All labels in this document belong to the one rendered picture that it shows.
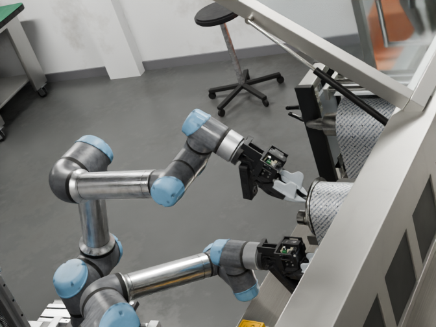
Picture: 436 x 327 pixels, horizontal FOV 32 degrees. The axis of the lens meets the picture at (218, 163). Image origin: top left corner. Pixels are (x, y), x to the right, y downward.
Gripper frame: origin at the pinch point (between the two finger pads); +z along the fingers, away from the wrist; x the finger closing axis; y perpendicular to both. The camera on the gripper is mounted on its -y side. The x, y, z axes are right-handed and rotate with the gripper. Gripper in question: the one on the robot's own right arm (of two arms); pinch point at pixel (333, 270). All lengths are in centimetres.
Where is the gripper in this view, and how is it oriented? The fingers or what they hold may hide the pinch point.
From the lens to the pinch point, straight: 199.3
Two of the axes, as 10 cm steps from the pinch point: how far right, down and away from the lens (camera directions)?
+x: 4.5, -5.8, 6.8
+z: 8.4, 0.3, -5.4
